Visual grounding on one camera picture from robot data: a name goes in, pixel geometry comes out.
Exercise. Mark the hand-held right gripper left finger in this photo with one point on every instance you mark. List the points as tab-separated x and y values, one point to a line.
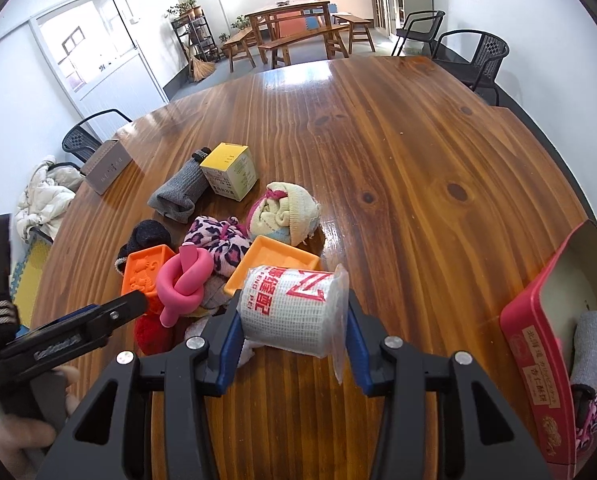
231	345

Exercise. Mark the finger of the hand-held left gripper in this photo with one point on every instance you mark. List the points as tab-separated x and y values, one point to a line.
128	305
78	314

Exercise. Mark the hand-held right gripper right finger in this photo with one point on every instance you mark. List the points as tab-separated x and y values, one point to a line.
358	360

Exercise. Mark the embossed orange tray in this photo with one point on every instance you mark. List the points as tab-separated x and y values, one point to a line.
143	270

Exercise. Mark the pink knotted foam rod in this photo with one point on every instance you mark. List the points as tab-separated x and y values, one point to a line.
183	270

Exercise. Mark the white gauze bandage roll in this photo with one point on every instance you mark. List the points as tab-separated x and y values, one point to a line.
288	310

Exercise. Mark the red box container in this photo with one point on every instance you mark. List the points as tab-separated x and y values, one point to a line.
533	360

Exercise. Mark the person's left hand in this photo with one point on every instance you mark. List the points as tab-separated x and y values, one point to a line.
13	435

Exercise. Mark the red fuzzy sock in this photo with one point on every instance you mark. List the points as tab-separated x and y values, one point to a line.
153	332

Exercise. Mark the yellow and blue foam mat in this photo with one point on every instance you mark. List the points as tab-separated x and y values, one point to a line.
33	270

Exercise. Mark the black fuzzy sock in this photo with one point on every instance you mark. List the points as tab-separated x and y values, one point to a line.
148	234

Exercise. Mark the leopard print sock bundle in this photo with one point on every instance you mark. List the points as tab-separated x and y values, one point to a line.
595	417
223	245

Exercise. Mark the plain orange square tray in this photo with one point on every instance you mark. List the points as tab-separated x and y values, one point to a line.
278	255

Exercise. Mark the white puffy jacket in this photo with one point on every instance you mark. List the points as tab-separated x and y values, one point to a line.
43	200

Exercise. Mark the grey sock with black band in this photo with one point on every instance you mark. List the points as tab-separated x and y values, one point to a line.
178	192
590	350

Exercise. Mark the brown rectangular box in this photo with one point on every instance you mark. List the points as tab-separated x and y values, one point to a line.
106	167

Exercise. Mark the cream and pink sock bundle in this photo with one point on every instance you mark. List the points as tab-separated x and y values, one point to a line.
293	210

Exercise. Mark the yellow cardboard box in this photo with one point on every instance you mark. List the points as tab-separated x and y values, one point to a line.
228	170

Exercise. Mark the black metal chair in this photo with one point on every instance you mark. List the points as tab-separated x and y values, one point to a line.
480	65
78	142
421	27

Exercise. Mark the white door with window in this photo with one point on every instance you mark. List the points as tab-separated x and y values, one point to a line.
123	80

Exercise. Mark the straw broom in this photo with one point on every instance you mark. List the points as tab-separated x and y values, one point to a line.
201	71

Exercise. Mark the black plant shelf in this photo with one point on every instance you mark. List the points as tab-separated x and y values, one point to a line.
198	35

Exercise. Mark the wooden bench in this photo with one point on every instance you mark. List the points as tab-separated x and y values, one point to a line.
298	39
238	40
356	21

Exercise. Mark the potted green plant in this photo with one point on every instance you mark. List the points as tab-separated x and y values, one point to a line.
239	22

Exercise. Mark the orange and blue foam tiles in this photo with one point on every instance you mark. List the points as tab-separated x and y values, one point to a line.
298	25

